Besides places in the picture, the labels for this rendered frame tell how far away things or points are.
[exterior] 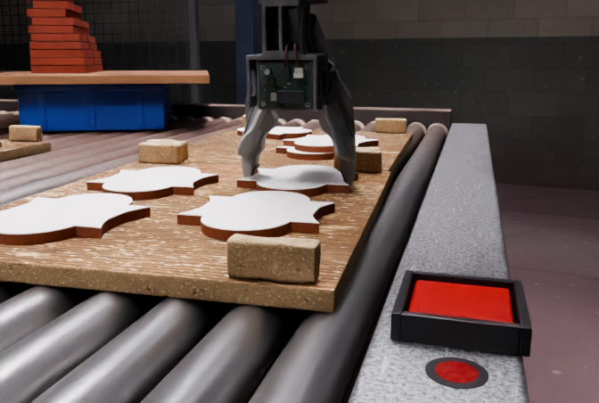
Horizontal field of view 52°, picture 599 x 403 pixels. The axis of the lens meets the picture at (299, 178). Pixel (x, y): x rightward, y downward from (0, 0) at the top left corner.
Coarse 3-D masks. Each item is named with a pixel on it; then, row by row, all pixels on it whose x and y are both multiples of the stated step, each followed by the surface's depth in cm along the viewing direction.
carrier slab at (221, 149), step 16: (192, 144) 99; (208, 144) 99; (224, 144) 99; (272, 144) 99; (384, 144) 99; (400, 144) 99; (192, 160) 84; (208, 160) 84; (224, 160) 84; (240, 160) 84; (272, 160) 84; (288, 160) 84; (304, 160) 84; (320, 160) 84; (384, 160) 84
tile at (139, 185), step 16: (112, 176) 68; (128, 176) 68; (144, 176) 68; (160, 176) 68; (176, 176) 68; (192, 176) 68; (208, 176) 68; (112, 192) 61; (128, 192) 60; (144, 192) 61; (160, 192) 61; (176, 192) 63; (192, 192) 62
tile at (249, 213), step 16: (256, 192) 60; (272, 192) 60; (288, 192) 60; (208, 208) 53; (224, 208) 53; (240, 208) 53; (256, 208) 53; (272, 208) 53; (288, 208) 53; (304, 208) 53; (320, 208) 54; (192, 224) 51; (208, 224) 48; (224, 224) 48; (240, 224) 48; (256, 224) 48; (272, 224) 48; (288, 224) 49; (304, 224) 49; (224, 240) 47
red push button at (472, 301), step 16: (416, 288) 39; (432, 288) 39; (448, 288) 39; (464, 288) 39; (480, 288) 39; (496, 288) 39; (416, 304) 37; (432, 304) 37; (448, 304) 37; (464, 304) 37; (480, 304) 37; (496, 304) 37; (496, 320) 34; (512, 320) 34
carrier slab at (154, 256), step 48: (48, 192) 64; (96, 192) 64; (240, 192) 64; (384, 192) 68; (96, 240) 47; (144, 240) 47; (192, 240) 47; (336, 240) 47; (96, 288) 41; (144, 288) 40; (192, 288) 39; (240, 288) 39; (288, 288) 38; (336, 288) 38
